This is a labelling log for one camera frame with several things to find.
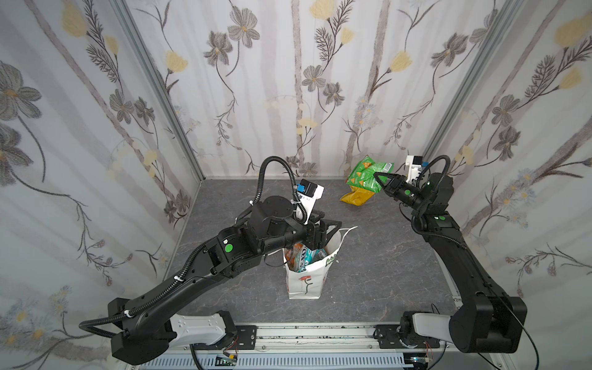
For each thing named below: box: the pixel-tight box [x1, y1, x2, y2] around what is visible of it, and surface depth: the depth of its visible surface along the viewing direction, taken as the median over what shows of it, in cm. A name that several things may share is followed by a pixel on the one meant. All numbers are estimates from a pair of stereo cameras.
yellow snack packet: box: [339, 185, 376, 206], surface depth 110 cm
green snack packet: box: [345, 154, 395, 194], surface depth 75 cm
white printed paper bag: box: [282, 225, 359, 300], surface depth 70 cm
